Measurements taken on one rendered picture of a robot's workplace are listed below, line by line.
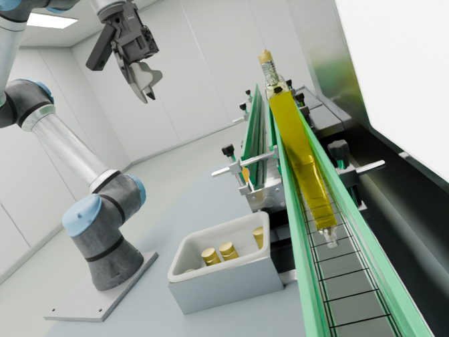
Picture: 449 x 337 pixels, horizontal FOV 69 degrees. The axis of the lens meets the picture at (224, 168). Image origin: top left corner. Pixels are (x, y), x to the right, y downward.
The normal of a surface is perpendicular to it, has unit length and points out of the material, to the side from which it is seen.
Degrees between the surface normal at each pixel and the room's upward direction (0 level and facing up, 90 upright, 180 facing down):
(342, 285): 0
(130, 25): 90
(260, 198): 90
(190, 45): 90
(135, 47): 90
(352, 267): 0
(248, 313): 0
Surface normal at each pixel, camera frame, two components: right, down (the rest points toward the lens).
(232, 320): -0.39, -0.88
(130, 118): -0.11, 0.35
